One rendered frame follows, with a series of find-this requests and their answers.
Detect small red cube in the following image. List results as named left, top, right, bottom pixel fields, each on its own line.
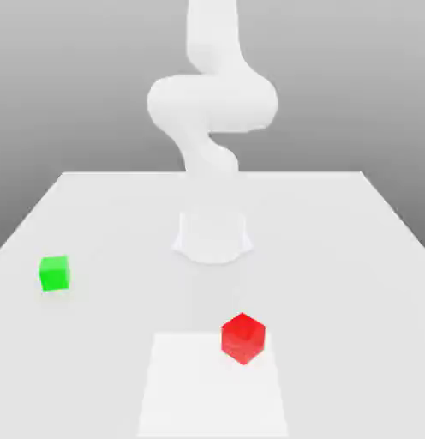
left=220, top=311, right=266, bottom=366

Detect small green cube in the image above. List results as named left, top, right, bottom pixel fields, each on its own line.
left=39, top=254, right=72, bottom=293

